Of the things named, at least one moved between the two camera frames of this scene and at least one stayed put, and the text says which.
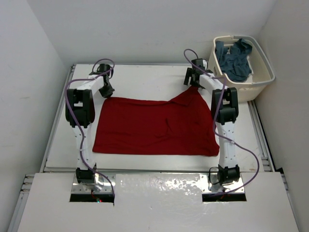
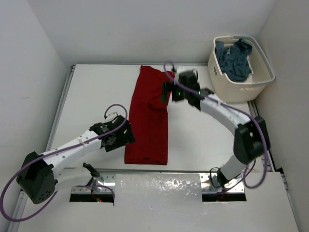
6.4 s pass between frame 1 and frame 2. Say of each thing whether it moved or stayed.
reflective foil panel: stayed
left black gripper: moved
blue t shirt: stayed
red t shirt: moved
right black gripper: moved
